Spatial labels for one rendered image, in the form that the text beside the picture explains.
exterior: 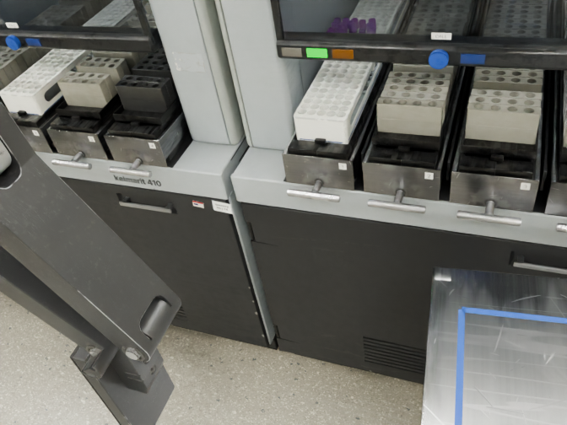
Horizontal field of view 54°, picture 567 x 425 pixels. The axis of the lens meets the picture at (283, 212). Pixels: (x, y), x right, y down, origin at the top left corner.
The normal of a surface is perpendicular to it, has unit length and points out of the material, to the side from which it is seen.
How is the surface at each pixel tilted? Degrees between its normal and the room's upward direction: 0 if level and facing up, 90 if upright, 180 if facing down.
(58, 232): 64
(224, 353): 0
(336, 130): 90
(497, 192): 90
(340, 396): 0
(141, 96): 90
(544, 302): 0
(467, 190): 90
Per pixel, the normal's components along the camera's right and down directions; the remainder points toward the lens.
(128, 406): 0.93, 0.13
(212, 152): -0.14, -0.72
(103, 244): 0.77, -0.20
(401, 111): -0.33, 0.68
